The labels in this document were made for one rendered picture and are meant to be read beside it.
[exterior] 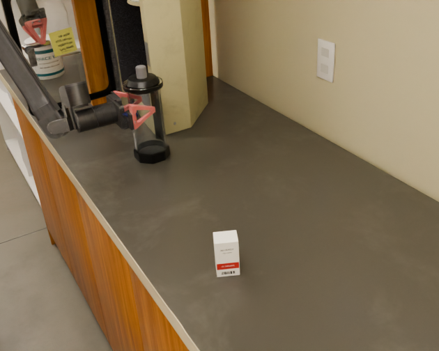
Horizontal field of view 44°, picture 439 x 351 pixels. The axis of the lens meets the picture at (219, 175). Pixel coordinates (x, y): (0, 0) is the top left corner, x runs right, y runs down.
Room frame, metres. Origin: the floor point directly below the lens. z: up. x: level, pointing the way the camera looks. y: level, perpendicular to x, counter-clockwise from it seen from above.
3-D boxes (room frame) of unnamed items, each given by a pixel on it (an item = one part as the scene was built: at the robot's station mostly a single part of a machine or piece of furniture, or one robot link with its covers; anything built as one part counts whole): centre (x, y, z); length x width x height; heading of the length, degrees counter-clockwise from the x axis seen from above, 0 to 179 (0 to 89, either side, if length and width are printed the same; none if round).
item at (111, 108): (1.35, 0.29, 1.10); 0.10 x 0.07 x 0.07; 28
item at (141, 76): (1.40, 0.19, 1.18); 0.09 x 0.09 x 0.07
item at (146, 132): (1.40, 0.19, 1.06); 0.11 x 0.11 x 0.21
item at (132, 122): (1.35, 0.21, 1.10); 0.09 x 0.07 x 0.07; 118
